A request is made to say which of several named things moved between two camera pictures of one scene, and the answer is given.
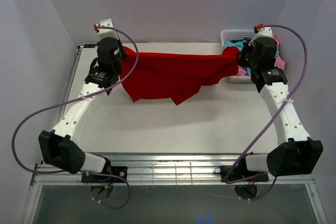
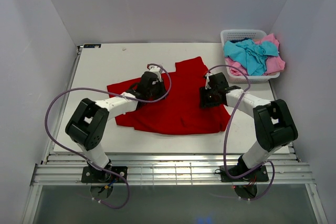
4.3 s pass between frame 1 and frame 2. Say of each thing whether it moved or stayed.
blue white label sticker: stayed
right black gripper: moved
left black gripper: moved
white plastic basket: stayed
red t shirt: moved
